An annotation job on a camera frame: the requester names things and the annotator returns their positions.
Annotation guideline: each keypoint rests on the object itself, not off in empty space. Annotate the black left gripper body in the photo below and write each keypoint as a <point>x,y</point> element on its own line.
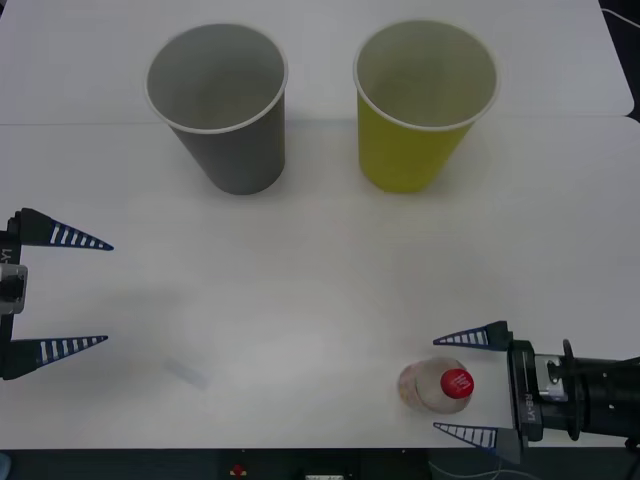
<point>10,250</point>

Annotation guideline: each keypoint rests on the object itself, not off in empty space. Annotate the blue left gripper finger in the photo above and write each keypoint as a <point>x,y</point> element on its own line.
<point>40,227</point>
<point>30,355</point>

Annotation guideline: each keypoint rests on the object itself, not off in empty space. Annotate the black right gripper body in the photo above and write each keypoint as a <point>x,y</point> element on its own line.
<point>525,390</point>

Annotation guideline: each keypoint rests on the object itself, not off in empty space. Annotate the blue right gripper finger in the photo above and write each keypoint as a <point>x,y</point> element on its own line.
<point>502,440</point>
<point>492,336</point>

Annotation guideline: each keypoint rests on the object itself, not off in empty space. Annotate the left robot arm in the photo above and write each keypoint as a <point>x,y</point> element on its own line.
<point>12,287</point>

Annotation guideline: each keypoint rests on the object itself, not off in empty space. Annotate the clear plastic bottle red cap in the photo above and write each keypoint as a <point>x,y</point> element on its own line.
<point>430,387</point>

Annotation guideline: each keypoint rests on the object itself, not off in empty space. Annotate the yellow-green plastic waste bin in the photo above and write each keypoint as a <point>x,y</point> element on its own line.
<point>400,160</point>

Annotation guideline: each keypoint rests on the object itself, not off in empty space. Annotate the red round button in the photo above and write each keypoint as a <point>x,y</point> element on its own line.
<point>238,470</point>

